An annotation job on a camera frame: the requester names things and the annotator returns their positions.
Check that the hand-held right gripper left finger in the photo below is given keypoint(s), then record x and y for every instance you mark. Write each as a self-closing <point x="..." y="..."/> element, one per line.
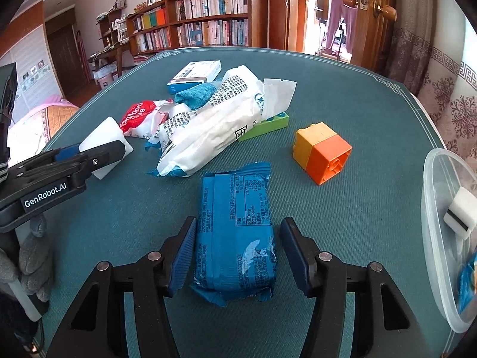
<point x="184" y="253"/>

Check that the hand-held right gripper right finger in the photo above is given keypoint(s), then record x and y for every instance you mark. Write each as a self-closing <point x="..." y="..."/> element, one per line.
<point x="294" y="253"/>

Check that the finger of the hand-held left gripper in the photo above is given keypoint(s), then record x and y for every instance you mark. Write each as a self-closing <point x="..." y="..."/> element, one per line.
<point x="100" y="154"/>
<point x="69" y="153"/>

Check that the white sponge black stripe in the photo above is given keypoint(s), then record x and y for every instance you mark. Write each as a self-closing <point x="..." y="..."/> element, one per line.
<point x="108" y="130"/>
<point x="460" y="212"/>

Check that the red and white packet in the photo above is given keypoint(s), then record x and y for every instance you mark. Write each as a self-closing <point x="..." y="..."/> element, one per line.
<point x="136" y="117"/>

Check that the blue snack packet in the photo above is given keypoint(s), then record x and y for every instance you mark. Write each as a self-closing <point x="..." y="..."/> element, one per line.
<point x="467" y="287"/>
<point x="234" y="231"/>

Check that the yellow and orange toy block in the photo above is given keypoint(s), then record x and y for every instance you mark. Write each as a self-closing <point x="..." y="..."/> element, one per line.
<point x="322" y="153"/>

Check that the clear plastic packet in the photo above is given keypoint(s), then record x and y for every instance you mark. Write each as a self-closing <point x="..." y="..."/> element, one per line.
<point x="208" y="130"/>

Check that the teal cloth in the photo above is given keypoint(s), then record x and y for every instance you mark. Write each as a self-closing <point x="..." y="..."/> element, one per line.
<point x="195" y="93"/>

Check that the clear plastic bowl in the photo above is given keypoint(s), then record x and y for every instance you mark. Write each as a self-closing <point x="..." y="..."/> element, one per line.
<point x="432" y="231"/>

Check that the person's left hand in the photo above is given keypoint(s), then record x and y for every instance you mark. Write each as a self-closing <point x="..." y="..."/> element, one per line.
<point x="35" y="261"/>

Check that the pink bedding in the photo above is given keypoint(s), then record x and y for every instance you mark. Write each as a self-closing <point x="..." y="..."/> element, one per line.
<point x="41" y="119"/>

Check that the pink basket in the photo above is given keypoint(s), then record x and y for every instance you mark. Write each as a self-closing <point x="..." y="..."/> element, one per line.
<point x="106" y="81"/>

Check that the dark wooden door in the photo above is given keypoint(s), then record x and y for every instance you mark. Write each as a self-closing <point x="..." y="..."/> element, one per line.
<point x="69" y="59"/>

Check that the blue and white box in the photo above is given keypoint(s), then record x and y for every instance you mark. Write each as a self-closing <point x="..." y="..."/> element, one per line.
<point x="193" y="71"/>

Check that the small wooden shelf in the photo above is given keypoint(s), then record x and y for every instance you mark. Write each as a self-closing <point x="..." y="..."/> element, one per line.
<point x="111" y="26"/>

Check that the green toy block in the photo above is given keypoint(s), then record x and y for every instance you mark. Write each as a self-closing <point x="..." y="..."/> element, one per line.
<point x="268" y="125"/>

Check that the rows of books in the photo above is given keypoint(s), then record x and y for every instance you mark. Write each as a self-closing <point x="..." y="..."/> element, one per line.
<point x="212" y="5"/>

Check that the wooden bookshelf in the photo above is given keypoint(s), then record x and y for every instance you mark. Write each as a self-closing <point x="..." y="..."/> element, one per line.
<point x="257" y="15"/>

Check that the patterned curtain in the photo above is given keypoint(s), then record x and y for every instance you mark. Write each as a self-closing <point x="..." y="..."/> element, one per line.
<point x="428" y="63"/>

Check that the hanging purple pants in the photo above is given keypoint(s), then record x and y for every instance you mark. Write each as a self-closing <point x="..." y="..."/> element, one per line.
<point x="341" y="18"/>

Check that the wooden door frame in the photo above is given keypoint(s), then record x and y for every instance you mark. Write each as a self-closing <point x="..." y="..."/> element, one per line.
<point x="285" y="7"/>

